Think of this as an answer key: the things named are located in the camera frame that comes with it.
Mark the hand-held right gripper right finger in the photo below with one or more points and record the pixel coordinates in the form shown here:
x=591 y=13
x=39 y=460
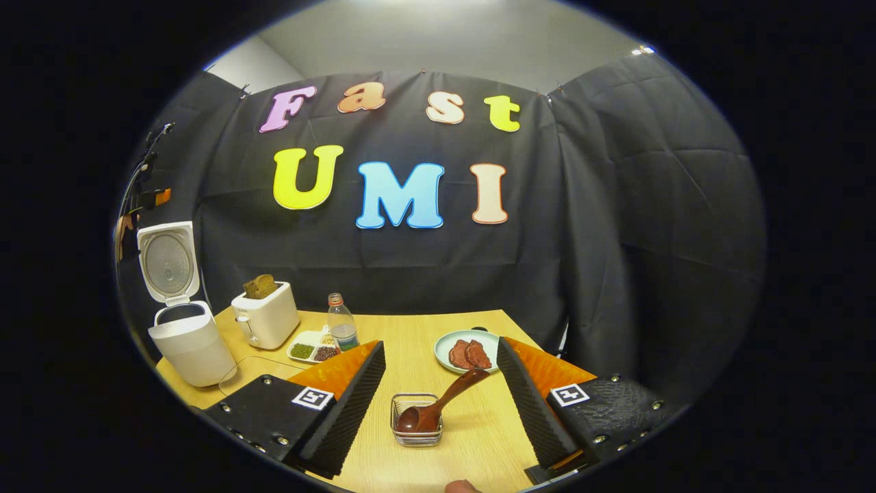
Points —
x=530 y=418

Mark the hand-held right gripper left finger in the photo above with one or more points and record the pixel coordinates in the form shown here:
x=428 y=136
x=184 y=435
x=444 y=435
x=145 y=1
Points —
x=349 y=418

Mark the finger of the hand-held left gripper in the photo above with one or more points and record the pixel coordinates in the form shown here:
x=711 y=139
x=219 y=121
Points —
x=163 y=197

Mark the brown wooden spoon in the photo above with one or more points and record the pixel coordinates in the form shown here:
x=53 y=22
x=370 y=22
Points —
x=445 y=400

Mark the white rice cooker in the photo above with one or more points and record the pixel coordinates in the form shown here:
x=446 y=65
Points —
x=195 y=349

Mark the clear glass rice container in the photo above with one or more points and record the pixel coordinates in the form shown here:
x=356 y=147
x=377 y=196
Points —
x=253 y=370

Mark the red meat slice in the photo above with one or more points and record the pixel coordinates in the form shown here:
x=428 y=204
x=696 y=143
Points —
x=458 y=356
x=479 y=355

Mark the white divided bean dish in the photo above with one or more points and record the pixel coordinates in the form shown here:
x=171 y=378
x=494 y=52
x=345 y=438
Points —
x=304 y=349

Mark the clear plastic water bottle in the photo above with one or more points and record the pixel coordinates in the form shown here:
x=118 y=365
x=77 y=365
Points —
x=342 y=329

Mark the pale green plate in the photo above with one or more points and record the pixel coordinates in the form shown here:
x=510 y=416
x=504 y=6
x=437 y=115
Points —
x=443 y=349

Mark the white toaster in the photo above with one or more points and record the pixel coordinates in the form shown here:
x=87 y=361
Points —
x=270 y=322

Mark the brown bread slice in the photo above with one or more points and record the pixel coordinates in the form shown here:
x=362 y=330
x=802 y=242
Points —
x=252 y=289
x=268 y=284

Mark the black backdrop cloth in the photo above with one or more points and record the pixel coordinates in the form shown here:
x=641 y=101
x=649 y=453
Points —
x=616 y=239

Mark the small ceiling light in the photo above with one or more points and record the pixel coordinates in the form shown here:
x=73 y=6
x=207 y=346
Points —
x=643 y=50

